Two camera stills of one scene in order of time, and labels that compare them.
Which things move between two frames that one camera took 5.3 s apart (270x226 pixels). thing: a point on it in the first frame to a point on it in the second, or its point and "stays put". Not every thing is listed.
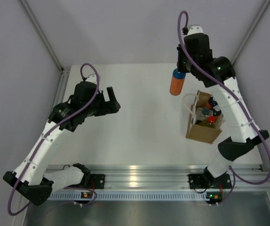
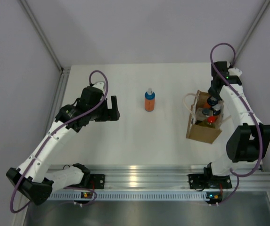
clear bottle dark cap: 202,113 stays put
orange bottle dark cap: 216,113 stays put
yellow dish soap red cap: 209,122 stays put
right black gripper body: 184,64 to 213,92
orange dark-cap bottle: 212,102 stays put
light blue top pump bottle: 177,82 to 150,100
